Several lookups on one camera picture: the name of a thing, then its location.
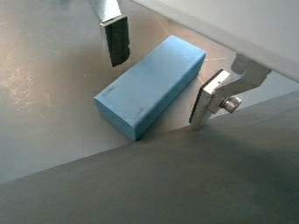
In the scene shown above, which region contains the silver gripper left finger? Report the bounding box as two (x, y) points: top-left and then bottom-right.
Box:
(91, 0), (131, 67)

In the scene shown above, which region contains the light blue rectangular block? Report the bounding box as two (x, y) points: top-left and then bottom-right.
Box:
(95, 36), (205, 141)

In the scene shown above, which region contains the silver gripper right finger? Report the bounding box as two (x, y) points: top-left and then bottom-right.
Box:
(189, 53), (271, 130)

